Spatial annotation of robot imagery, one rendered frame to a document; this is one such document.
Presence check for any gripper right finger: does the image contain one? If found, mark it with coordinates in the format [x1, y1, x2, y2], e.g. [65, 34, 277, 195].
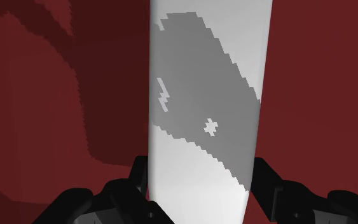
[250, 157, 358, 224]

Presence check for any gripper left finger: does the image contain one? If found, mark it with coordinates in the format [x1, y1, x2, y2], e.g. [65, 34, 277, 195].
[31, 155, 175, 224]

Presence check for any tall white box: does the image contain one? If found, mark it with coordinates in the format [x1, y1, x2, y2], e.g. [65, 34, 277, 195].
[148, 0, 273, 224]

